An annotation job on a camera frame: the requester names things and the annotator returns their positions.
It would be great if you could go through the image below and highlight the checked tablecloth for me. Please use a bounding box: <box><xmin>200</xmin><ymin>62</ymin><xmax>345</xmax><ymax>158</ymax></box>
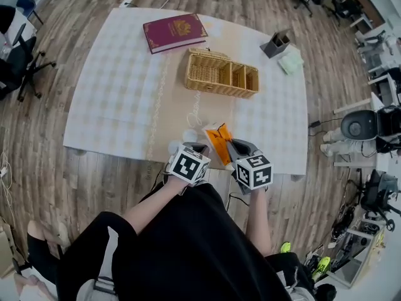
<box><xmin>62</xmin><ymin>7</ymin><xmax>310</xmax><ymax>177</ymax></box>

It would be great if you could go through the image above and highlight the person's left forearm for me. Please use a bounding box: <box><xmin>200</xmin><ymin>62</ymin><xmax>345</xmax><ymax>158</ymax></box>
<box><xmin>123</xmin><ymin>177</ymin><xmax>192</xmax><ymax>235</ymax></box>

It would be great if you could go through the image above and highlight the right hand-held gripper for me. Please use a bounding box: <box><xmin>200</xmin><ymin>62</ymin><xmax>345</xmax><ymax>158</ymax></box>
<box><xmin>226</xmin><ymin>139</ymin><xmax>274</xmax><ymax>196</ymax></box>

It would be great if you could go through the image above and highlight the person's black clothing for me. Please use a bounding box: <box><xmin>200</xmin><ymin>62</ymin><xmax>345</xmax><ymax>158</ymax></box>
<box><xmin>56</xmin><ymin>183</ymin><xmax>314</xmax><ymax>301</ymax></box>

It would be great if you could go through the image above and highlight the blue chair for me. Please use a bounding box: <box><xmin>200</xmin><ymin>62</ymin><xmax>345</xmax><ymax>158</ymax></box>
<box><xmin>15</xmin><ymin>0</ymin><xmax>44</xmax><ymax>26</ymax></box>

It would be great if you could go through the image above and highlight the grey pen holder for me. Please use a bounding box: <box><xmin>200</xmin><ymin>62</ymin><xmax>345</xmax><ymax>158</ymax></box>
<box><xmin>259</xmin><ymin>28</ymin><xmax>292</xmax><ymax>59</ymax></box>

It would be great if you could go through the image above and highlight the wicker basket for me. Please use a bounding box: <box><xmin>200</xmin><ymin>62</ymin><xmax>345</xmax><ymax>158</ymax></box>
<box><xmin>184</xmin><ymin>48</ymin><xmax>260</xmax><ymax>99</ymax></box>

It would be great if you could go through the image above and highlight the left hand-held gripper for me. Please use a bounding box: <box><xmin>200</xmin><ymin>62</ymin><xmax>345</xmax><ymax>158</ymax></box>
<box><xmin>168</xmin><ymin>142</ymin><xmax>212</xmax><ymax>196</ymax></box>

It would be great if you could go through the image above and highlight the person's right forearm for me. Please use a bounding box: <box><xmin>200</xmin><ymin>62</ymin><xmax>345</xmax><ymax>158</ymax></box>
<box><xmin>244</xmin><ymin>189</ymin><xmax>272</xmax><ymax>256</ymax></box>

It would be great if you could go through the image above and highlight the grey backpack strap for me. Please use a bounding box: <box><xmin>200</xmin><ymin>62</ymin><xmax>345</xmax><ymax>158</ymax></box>
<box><xmin>76</xmin><ymin>227</ymin><xmax>118</xmax><ymax>301</ymax></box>
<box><xmin>277</xmin><ymin>270</ymin><xmax>314</xmax><ymax>301</ymax></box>

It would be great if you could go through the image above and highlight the orange packet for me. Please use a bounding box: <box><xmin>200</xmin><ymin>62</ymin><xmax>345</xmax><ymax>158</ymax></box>
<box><xmin>202</xmin><ymin>122</ymin><xmax>235</xmax><ymax>170</ymax></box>

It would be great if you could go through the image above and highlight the black power cable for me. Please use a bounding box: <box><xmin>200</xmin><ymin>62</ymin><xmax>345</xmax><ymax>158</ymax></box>
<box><xmin>308</xmin><ymin>117</ymin><xmax>344</xmax><ymax>137</ymax></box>

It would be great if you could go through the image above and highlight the white equipment shelf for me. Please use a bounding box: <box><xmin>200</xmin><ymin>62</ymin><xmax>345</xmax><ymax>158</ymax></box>
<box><xmin>328</xmin><ymin>218</ymin><xmax>389</xmax><ymax>290</ymax></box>

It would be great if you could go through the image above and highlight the maroon hardcover book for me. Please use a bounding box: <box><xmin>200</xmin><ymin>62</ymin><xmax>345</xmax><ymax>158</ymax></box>
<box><xmin>143</xmin><ymin>13</ymin><xmax>209</xmax><ymax>55</ymax></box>

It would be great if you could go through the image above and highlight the dark round-shell backpack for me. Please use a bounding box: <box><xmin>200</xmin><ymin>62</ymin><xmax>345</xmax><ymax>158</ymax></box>
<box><xmin>340</xmin><ymin>105</ymin><xmax>401</xmax><ymax>154</ymax></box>

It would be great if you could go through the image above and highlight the white desk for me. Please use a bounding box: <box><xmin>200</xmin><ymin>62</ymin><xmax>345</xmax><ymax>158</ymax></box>
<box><xmin>332</xmin><ymin>91</ymin><xmax>385</xmax><ymax>115</ymax></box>

